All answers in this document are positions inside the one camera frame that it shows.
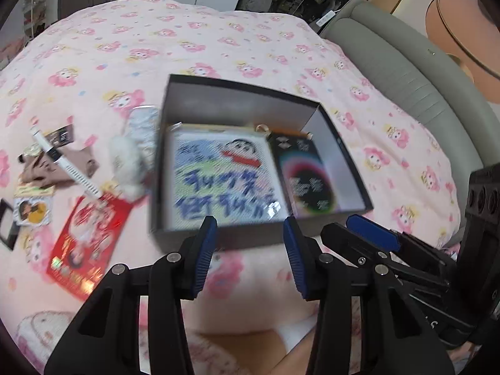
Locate white wristwatch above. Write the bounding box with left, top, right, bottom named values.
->
left=30, top=127, right=106, bottom=200

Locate black square frame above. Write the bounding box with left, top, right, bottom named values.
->
left=0, top=198, right=20, bottom=251

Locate red packet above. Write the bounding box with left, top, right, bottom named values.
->
left=46, top=193, right=131, bottom=301

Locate cartoon boy picture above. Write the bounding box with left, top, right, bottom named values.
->
left=164, top=123, right=284, bottom=229

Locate pink cartoon-print blanket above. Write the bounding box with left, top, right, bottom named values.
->
left=0, top=0, right=485, bottom=375

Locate grey padded headboard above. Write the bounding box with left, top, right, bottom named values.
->
left=320, top=0, right=500, bottom=204

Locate pink cat-print cloth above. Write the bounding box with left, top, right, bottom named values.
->
left=16, top=310, right=84, bottom=364

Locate yellow photo card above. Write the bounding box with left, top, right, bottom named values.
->
left=15, top=183, right=55, bottom=198

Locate black cardboard box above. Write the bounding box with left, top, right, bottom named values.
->
left=147, top=73, right=374, bottom=251

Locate round peach object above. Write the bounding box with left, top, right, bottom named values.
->
left=425, top=0, right=500, bottom=81

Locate white-edged photo card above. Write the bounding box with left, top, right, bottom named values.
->
left=13, top=197, right=51, bottom=225

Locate orange pen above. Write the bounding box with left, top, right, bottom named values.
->
left=269, top=127, right=315, bottom=139

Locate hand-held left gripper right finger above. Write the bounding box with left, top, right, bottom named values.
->
left=283, top=217, right=456, bottom=375

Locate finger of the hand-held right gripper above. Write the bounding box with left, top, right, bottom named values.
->
left=320, top=222, right=454, bottom=293
left=346, top=214, right=458, bottom=278

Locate dark sachet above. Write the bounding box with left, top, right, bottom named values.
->
left=45, top=124, right=75, bottom=147

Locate silver foil packet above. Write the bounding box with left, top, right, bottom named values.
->
left=125, top=105, right=161, bottom=153

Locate white plush toy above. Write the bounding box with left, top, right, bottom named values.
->
left=107, top=135, right=151, bottom=200

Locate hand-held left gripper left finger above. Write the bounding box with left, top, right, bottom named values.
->
left=44, top=216, right=218, bottom=375

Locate black rainbow-print card box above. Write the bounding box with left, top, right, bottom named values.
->
left=269, top=130, right=340, bottom=216

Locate brown cloth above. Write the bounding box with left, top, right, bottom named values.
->
left=17, top=146, right=98, bottom=186

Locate white shelf rack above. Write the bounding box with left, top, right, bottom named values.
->
left=21, top=0, right=51, bottom=36

